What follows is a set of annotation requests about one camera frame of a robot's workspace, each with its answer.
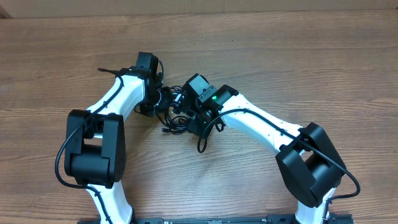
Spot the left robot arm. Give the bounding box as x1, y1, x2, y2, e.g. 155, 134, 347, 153
55, 52, 170, 223

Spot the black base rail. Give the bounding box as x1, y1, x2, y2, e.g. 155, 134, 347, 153
77, 213, 354, 224

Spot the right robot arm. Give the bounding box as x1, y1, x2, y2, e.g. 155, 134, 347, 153
174, 74, 346, 223

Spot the black cables bundle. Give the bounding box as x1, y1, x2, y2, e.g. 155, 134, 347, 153
155, 85, 195, 135

